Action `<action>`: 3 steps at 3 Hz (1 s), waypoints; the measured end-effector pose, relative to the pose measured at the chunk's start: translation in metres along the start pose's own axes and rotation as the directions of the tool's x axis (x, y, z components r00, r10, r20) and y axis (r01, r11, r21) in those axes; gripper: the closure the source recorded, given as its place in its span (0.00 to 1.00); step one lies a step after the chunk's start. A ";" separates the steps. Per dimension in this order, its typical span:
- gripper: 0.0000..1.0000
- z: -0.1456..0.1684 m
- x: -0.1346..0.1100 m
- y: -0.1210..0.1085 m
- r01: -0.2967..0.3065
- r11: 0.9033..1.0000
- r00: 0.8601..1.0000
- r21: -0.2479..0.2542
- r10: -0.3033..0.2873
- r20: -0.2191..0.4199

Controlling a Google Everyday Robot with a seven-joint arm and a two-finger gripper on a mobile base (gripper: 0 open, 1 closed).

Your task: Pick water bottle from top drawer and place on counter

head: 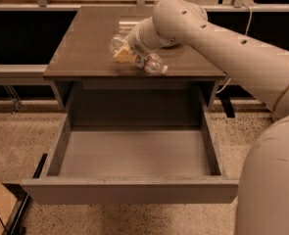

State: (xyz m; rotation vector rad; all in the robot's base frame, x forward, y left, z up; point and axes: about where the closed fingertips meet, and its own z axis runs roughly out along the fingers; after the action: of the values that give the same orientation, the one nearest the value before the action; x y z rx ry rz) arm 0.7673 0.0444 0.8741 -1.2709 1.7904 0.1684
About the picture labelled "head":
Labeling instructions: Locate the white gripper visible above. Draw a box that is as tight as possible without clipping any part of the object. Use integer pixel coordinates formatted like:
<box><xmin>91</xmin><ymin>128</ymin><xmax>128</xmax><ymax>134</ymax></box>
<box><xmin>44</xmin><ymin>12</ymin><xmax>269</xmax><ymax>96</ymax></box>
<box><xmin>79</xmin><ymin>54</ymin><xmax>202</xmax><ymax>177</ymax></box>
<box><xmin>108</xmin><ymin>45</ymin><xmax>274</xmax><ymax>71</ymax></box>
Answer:
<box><xmin>114</xmin><ymin>27</ymin><xmax>152</xmax><ymax>63</ymax></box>

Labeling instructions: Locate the clear plastic water bottle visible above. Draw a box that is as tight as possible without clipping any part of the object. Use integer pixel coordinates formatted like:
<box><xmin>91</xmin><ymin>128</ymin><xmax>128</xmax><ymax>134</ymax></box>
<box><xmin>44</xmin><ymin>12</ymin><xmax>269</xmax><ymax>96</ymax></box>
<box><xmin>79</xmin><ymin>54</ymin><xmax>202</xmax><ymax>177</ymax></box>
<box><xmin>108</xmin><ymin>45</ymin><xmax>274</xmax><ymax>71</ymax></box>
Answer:
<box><xmin>109</xmin><ymin>34</ymin><xmax>168</xmax><ymax>74</ymax></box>

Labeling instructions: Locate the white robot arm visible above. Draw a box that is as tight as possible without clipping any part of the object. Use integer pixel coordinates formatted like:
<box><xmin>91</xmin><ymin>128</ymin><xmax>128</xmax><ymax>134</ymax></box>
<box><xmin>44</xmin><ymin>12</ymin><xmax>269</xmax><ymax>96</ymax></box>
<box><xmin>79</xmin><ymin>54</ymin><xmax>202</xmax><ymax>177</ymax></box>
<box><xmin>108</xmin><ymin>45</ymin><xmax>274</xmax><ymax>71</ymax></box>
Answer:
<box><xmin>111</xmin><ymin>0</ymin><xmax>289</xmax><ymax>235</ymax></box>

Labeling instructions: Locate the grey cabinet with counter top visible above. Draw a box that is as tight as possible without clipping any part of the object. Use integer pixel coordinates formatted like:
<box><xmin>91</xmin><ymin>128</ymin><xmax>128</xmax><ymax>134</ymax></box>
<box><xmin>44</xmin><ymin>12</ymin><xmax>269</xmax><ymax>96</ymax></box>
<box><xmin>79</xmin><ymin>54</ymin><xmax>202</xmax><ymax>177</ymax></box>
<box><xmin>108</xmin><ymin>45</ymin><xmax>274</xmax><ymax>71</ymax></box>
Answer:
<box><xmin>42</xmin><ymin>6</ymin><xmax>226</xmax><ymax>129</ymax></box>

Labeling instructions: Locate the open grey top drawer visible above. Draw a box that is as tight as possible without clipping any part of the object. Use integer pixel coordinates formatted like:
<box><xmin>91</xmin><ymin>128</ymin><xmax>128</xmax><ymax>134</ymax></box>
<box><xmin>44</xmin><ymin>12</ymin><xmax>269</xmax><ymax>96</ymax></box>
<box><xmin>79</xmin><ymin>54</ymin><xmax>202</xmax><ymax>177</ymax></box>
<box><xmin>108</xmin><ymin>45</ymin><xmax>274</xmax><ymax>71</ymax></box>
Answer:
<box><xmin>21</xmin><ymin>82</ymin><xmax>238</xmax><ymax>205</ymax></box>

